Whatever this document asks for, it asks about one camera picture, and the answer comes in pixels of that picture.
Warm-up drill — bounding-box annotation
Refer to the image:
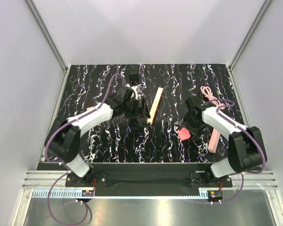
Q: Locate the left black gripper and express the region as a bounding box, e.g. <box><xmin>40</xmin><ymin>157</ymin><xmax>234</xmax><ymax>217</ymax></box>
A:
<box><xmin>123</xmin><ymin>97</ymin><xmax>150</xmax><ymax>119</ymax></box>

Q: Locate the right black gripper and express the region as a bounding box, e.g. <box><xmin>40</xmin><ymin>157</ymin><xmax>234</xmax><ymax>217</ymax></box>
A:
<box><xmin>178</xmin><ymin>112</ymin><xmax>209</xmax><ymax>140</ymax></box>

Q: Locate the pink square plug adapter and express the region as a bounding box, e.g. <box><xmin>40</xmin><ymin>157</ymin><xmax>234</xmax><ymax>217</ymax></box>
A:
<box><xmin>177</xmin><ymin>127</ymin><xmax>191</xmax><ymax>141</ymax></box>

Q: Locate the beige red power strip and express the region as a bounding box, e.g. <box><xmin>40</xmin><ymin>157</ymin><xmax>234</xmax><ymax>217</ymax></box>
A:
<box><xmin>147</xmin><ymin>87</ymin><xmax>163</xmax><ymax>125</ymax></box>

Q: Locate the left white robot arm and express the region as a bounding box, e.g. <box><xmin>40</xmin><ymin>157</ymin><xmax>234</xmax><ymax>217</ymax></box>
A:
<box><xmin>44</xmin><ymin>85</ymin><xmax>150</xmax><ymax>186</ymax></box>

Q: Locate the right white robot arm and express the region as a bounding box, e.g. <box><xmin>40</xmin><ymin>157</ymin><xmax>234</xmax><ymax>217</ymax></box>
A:
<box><xmin>178</xmin><ymin>96</ymin><xmax>267</xmax><ymax>187</ymax></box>

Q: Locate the pink power strip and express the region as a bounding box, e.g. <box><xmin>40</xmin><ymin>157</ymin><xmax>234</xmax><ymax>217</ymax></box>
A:
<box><xmin>208</xmin><ymin>129</ymin><xmax>220</xmax><ymax>153</ymax></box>

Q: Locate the black cube adapter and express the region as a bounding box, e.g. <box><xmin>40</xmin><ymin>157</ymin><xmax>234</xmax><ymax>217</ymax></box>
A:
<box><xmin>128</xmin><ymin>66</ymin><xmax>140</xmax><ymax>84</ymax></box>

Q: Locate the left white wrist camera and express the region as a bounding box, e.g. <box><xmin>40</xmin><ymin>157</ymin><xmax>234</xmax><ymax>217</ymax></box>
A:
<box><xmin>131</xmin><ymin>85</ymin><xmax>140</xmax><ymax>100</ymax></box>

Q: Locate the pink coiled cable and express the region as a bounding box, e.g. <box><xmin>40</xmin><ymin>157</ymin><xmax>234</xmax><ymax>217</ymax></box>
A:
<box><xmin>200</xmin><ymin>85</ymin><xmax>226</xmax><ymax>111</ymax></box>

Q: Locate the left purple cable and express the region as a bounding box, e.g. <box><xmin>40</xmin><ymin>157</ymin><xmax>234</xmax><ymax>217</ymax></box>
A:
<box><xmin>45</xmin><ymin>73</ymin><xmax>130</xmax><ymax>224</ymax></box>

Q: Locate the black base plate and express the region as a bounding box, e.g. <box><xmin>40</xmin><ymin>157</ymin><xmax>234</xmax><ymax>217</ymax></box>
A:
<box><xmin>66</xmin><ymin>163</ymin><xmax>233</xmax><ymax>198</ymax></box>

